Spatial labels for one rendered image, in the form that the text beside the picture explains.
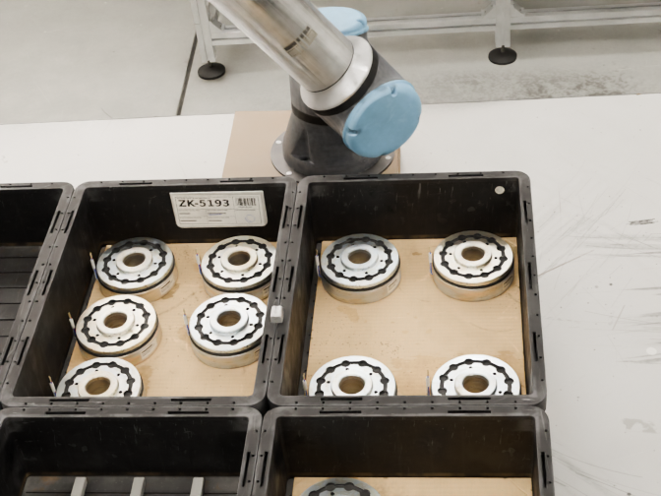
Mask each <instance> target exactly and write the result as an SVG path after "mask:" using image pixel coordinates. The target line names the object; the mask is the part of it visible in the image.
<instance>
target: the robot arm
mask: <svg viewBox="0 0 661 496"><path fill-rule="evenodd" d="M208 1H209V2H211V3H212V4H213V5H214V7H215V8H216V9H217V10H218V11H219V12H221V13H222V14H223V15H224V16H225V17H226V18H227V19H228V20H229V21H231V22H232V23H233V24H234V25H235V26H236V27H237V28H238V29H239V30H240V31H242V32H243V33H244V34H246V35H247V36H248V37H249V38H250V39H252V40H253V41H254V42H255V43H256V44H257V45H258V46H259V47H260V48H261V49H262V50H263V51H264V52H265V53H266V54H267V55H268V56H269V57H270V58H271V59H273V60H274V61H275V62H276V63H277V64H278V65H279V66H280V67H281V68H283V69H284V70H285V71H286V72H287V73H288V74H289V84H290V96H291V114H290V118H289V121H288V124H287V128H286V131H285V134H284V138H283V144H282V146H283V157H284V160H285V161H286V163H287V164H288V165H289V166H290V167H291V168H292V169H294V170H295V171H297V172H299V173H301V174H304V175H307V176H313V175H349V174H359V173H361V172H364V171H366V170H367V169H369V168H371V167H372V166H373V165H374V164H376V163H377V161H378V160H379V159H380V157H381V155H388V154H390V153H392V152H394V151H395V150H397V149H398V148H400V147H401V146H402V145H403V144H405V143H406V142H407V141H408V139H409V138H410V137H411V136H412V134H413V133H414V131H415V130H416V128H417V126H418V124H419V121H420V115H421V112H422V105H421V100H420V97H419V95H418V93H417V92H416V91H415V89H414V87H413V86H412V85H411V84H410V83H409V82H407V81H405V80H404V79H403V78H402V77H401V75H400V74H399V73H398V72H397V71H396V70H395V69H394V67H393V66H392V65H391V64H390V63H389V62H388V61H387V60H386V59H385V58H384V57H383V56H382V55H381V54H380V53H379V52H378V51H377V50H376V49H375V48H374V47H373V46H372V45H371V44H370V43H369V40H368V30H369V27H368V26H367V19H366V17H365V16H364V15H363V14H362V13H361V12H359V11H357V10H354V9H351V8H345V7H326V8H319V9H317V8H316V7H315V6H314V5H313V4H312V3H311V2H310V1H309V0H208Z"/></svg>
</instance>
